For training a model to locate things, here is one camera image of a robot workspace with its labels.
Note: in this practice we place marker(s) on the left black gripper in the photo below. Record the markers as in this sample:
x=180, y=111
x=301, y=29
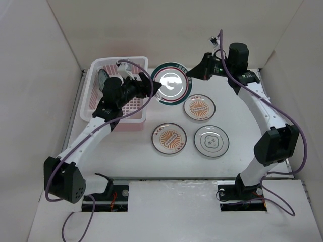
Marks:
x=144, y=87

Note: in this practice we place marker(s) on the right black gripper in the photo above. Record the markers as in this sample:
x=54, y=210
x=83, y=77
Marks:
x=202, y=70

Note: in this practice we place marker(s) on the blue patterned small plate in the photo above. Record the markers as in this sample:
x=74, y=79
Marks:
x=102, y=77

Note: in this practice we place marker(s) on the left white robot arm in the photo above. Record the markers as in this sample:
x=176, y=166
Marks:
x=62, y=175

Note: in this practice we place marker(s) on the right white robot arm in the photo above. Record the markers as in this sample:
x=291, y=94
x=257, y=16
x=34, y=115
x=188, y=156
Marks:
x=278, y=138

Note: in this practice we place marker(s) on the pink white dish rack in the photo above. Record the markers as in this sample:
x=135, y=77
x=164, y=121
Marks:
x=92, y=94

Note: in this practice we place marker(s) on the orange sunburst plate upper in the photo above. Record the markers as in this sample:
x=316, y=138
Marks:
x=199, y=107

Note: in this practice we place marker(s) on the orange sunburst plate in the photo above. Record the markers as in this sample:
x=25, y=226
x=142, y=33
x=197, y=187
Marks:
x=199, y=107
x=169, y=138

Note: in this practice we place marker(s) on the orange sunburst plate lower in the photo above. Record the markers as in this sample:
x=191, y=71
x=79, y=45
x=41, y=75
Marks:
x=169, y=138

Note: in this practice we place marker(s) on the white grey pattern plate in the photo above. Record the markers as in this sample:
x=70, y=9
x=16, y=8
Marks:
x=211, y=141

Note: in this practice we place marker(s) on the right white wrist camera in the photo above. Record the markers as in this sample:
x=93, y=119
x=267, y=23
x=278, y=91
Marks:
x=214, y=41

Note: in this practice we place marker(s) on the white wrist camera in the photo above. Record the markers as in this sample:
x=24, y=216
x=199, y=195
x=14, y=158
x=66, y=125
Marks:
x=125, y=69
x=214, y=41

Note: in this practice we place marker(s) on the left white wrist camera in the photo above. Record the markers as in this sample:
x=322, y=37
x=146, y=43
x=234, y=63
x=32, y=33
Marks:
x=125, y=69

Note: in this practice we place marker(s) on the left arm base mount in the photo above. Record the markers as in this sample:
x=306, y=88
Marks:
x=115, y=200

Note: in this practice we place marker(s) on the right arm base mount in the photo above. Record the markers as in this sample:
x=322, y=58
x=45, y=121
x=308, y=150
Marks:
x=231, y=200

